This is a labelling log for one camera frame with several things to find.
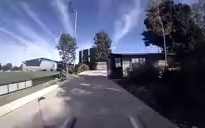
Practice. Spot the tan concrete path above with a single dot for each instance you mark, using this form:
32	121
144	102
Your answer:
96	100

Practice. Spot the tall light pole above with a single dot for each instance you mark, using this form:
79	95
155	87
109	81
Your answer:
75	23

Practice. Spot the green grass field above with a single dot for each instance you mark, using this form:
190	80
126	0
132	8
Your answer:
13	77

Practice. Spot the distant row of trees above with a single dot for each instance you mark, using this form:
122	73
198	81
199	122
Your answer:
5	66

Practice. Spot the white panel fence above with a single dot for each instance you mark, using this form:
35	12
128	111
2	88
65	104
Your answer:
3	89

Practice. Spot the pale building with dark roof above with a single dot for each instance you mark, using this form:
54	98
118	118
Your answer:
40	64

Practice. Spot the dark flat-roofed building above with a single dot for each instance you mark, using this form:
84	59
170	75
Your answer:
116	63

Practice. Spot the dark conical tree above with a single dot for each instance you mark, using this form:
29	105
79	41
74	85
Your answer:
102	45

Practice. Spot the robot's own part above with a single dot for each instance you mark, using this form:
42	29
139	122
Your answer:
68	123
134	122

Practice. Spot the pale concrete kerb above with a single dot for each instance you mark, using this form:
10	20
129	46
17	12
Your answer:
10	105

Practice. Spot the slender tree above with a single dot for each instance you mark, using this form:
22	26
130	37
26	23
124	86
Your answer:
66	46

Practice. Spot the green bushes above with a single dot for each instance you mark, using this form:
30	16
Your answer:
81	68

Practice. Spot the grass strip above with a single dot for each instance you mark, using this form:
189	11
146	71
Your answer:
10	96

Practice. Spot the dark bushes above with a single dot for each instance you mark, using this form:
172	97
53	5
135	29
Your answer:
190	93

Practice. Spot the large dark tree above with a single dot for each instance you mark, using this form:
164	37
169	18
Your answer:
176	26

